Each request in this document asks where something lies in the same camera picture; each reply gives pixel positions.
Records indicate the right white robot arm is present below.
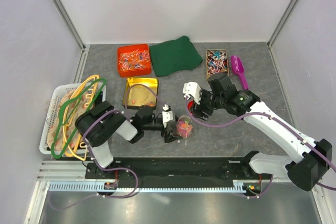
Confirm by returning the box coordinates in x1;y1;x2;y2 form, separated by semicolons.
183;72;335;191

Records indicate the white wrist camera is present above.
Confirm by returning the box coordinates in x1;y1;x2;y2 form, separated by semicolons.
162;104;175;127
182;82;202;104

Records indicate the magenta plastic scoop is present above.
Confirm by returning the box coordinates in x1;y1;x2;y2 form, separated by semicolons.
230;55;248;89

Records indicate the blue slotted cable duct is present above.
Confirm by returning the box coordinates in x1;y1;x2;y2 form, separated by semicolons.
49;182;260;193

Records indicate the red jar lid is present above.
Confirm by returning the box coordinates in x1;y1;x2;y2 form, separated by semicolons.
187;100;194;113

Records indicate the folded green cloth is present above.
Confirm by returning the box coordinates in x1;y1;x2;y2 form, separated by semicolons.
149;36;203;77

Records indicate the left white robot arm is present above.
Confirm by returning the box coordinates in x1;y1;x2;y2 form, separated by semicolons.
75;101;182;178

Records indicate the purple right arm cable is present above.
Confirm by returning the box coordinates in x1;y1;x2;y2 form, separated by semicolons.
185;97;336;200

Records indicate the gold tin with lollipops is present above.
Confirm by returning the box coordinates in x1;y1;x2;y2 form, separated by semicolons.
206;49;229;79

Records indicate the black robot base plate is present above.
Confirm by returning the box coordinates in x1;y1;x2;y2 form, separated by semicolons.
85;157;270;180

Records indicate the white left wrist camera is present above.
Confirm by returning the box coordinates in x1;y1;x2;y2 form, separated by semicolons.
162;104;175;127

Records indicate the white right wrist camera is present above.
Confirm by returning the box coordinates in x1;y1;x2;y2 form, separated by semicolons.
182;82;202;104

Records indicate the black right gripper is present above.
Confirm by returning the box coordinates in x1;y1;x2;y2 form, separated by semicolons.
189;88;225;121

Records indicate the clear glass jar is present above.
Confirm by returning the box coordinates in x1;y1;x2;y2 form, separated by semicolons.
176;115;193;139

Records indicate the orange plastic candy box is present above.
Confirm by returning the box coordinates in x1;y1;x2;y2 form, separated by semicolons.
117;44;152;78

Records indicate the gold tin with star candies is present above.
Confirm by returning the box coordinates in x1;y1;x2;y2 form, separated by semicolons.
122;77;159;110

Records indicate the white plastic basket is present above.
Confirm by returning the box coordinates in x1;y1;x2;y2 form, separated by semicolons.
39;83;107;156

